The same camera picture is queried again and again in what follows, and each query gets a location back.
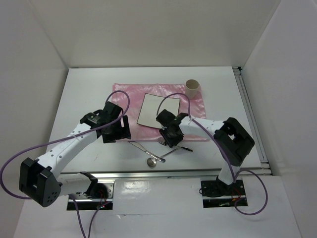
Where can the aluminium right side rail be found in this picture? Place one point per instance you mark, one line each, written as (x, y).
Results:
(237, 71)

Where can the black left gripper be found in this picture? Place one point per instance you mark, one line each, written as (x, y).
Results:
(108, 138)

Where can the silver spoon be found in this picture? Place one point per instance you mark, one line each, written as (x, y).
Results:
(152, 160)

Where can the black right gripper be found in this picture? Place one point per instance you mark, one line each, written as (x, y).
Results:
(171, 142)

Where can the silver fork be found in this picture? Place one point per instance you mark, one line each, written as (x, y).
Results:
(163, 142)

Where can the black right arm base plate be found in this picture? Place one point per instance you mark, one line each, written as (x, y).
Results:
(214, 196)

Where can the silver table knife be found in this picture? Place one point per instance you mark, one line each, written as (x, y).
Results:
(139, 146)

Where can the beige paper cup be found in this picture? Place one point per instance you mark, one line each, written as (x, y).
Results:
(191, 88)

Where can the white square plate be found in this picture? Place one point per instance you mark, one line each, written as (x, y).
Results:
(150, 105)

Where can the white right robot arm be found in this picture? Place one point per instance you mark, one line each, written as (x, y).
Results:
(233, 141)

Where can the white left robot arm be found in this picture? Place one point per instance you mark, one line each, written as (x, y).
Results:
(41, 179)

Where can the pink rose satin cloth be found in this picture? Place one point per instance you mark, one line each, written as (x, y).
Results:
(136, 93)

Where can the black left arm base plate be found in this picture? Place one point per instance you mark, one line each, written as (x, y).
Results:
(101, 199)

